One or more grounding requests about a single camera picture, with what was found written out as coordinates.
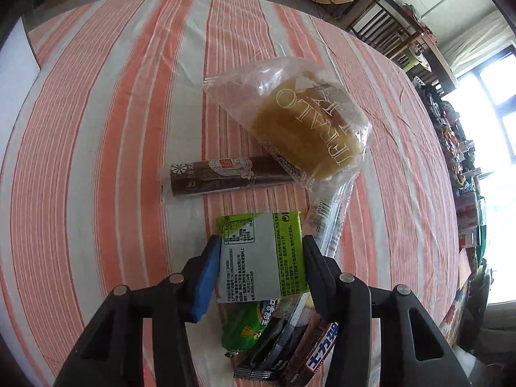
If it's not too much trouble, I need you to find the brown chocolate bar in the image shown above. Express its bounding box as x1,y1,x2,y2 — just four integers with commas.
279,317,339,386

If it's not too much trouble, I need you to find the green tube snack pack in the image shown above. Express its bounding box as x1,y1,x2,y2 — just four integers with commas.
221,299,278,359

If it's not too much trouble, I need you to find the long black snack pack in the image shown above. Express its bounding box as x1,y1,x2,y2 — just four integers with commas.
233,183,354,386

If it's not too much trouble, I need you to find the green white snack packet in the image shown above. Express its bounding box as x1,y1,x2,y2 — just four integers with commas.
218,212,308,303

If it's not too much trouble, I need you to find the brown hawthorn roll pack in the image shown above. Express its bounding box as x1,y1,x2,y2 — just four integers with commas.
160,156,294,203

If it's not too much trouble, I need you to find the bread loaf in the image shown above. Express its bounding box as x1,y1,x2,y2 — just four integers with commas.
204,57,372,198

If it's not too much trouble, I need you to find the striped orange tablecloth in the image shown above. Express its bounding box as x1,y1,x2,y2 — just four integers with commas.
1,0,459,386

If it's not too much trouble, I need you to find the wooden side table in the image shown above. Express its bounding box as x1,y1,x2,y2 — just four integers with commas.
402,4,457,96

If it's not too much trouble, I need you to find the white cardboard box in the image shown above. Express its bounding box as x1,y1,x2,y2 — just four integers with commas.
0,17,40,161

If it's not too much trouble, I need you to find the dark wooden chair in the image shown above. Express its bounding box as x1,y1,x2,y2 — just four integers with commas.
347,0,422,73

